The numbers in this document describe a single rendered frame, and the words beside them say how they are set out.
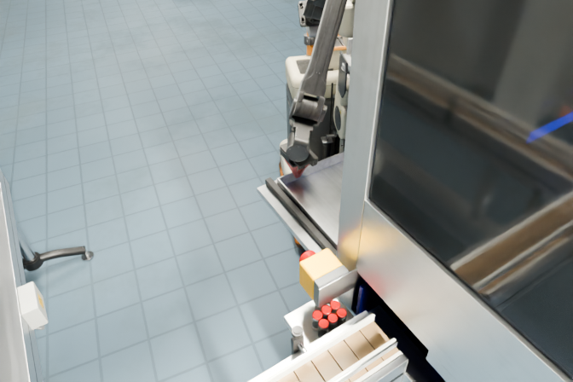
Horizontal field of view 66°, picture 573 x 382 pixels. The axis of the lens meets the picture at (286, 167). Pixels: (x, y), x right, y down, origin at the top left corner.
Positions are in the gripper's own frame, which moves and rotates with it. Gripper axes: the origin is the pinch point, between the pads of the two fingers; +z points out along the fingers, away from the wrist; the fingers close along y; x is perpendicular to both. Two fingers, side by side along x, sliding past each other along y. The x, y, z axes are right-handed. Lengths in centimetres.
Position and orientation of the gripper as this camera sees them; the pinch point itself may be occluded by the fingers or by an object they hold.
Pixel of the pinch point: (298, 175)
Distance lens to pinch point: 128.2
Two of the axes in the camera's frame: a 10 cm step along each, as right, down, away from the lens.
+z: -0.2, 7.2, 6.9
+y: 5.4, 5.9, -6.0
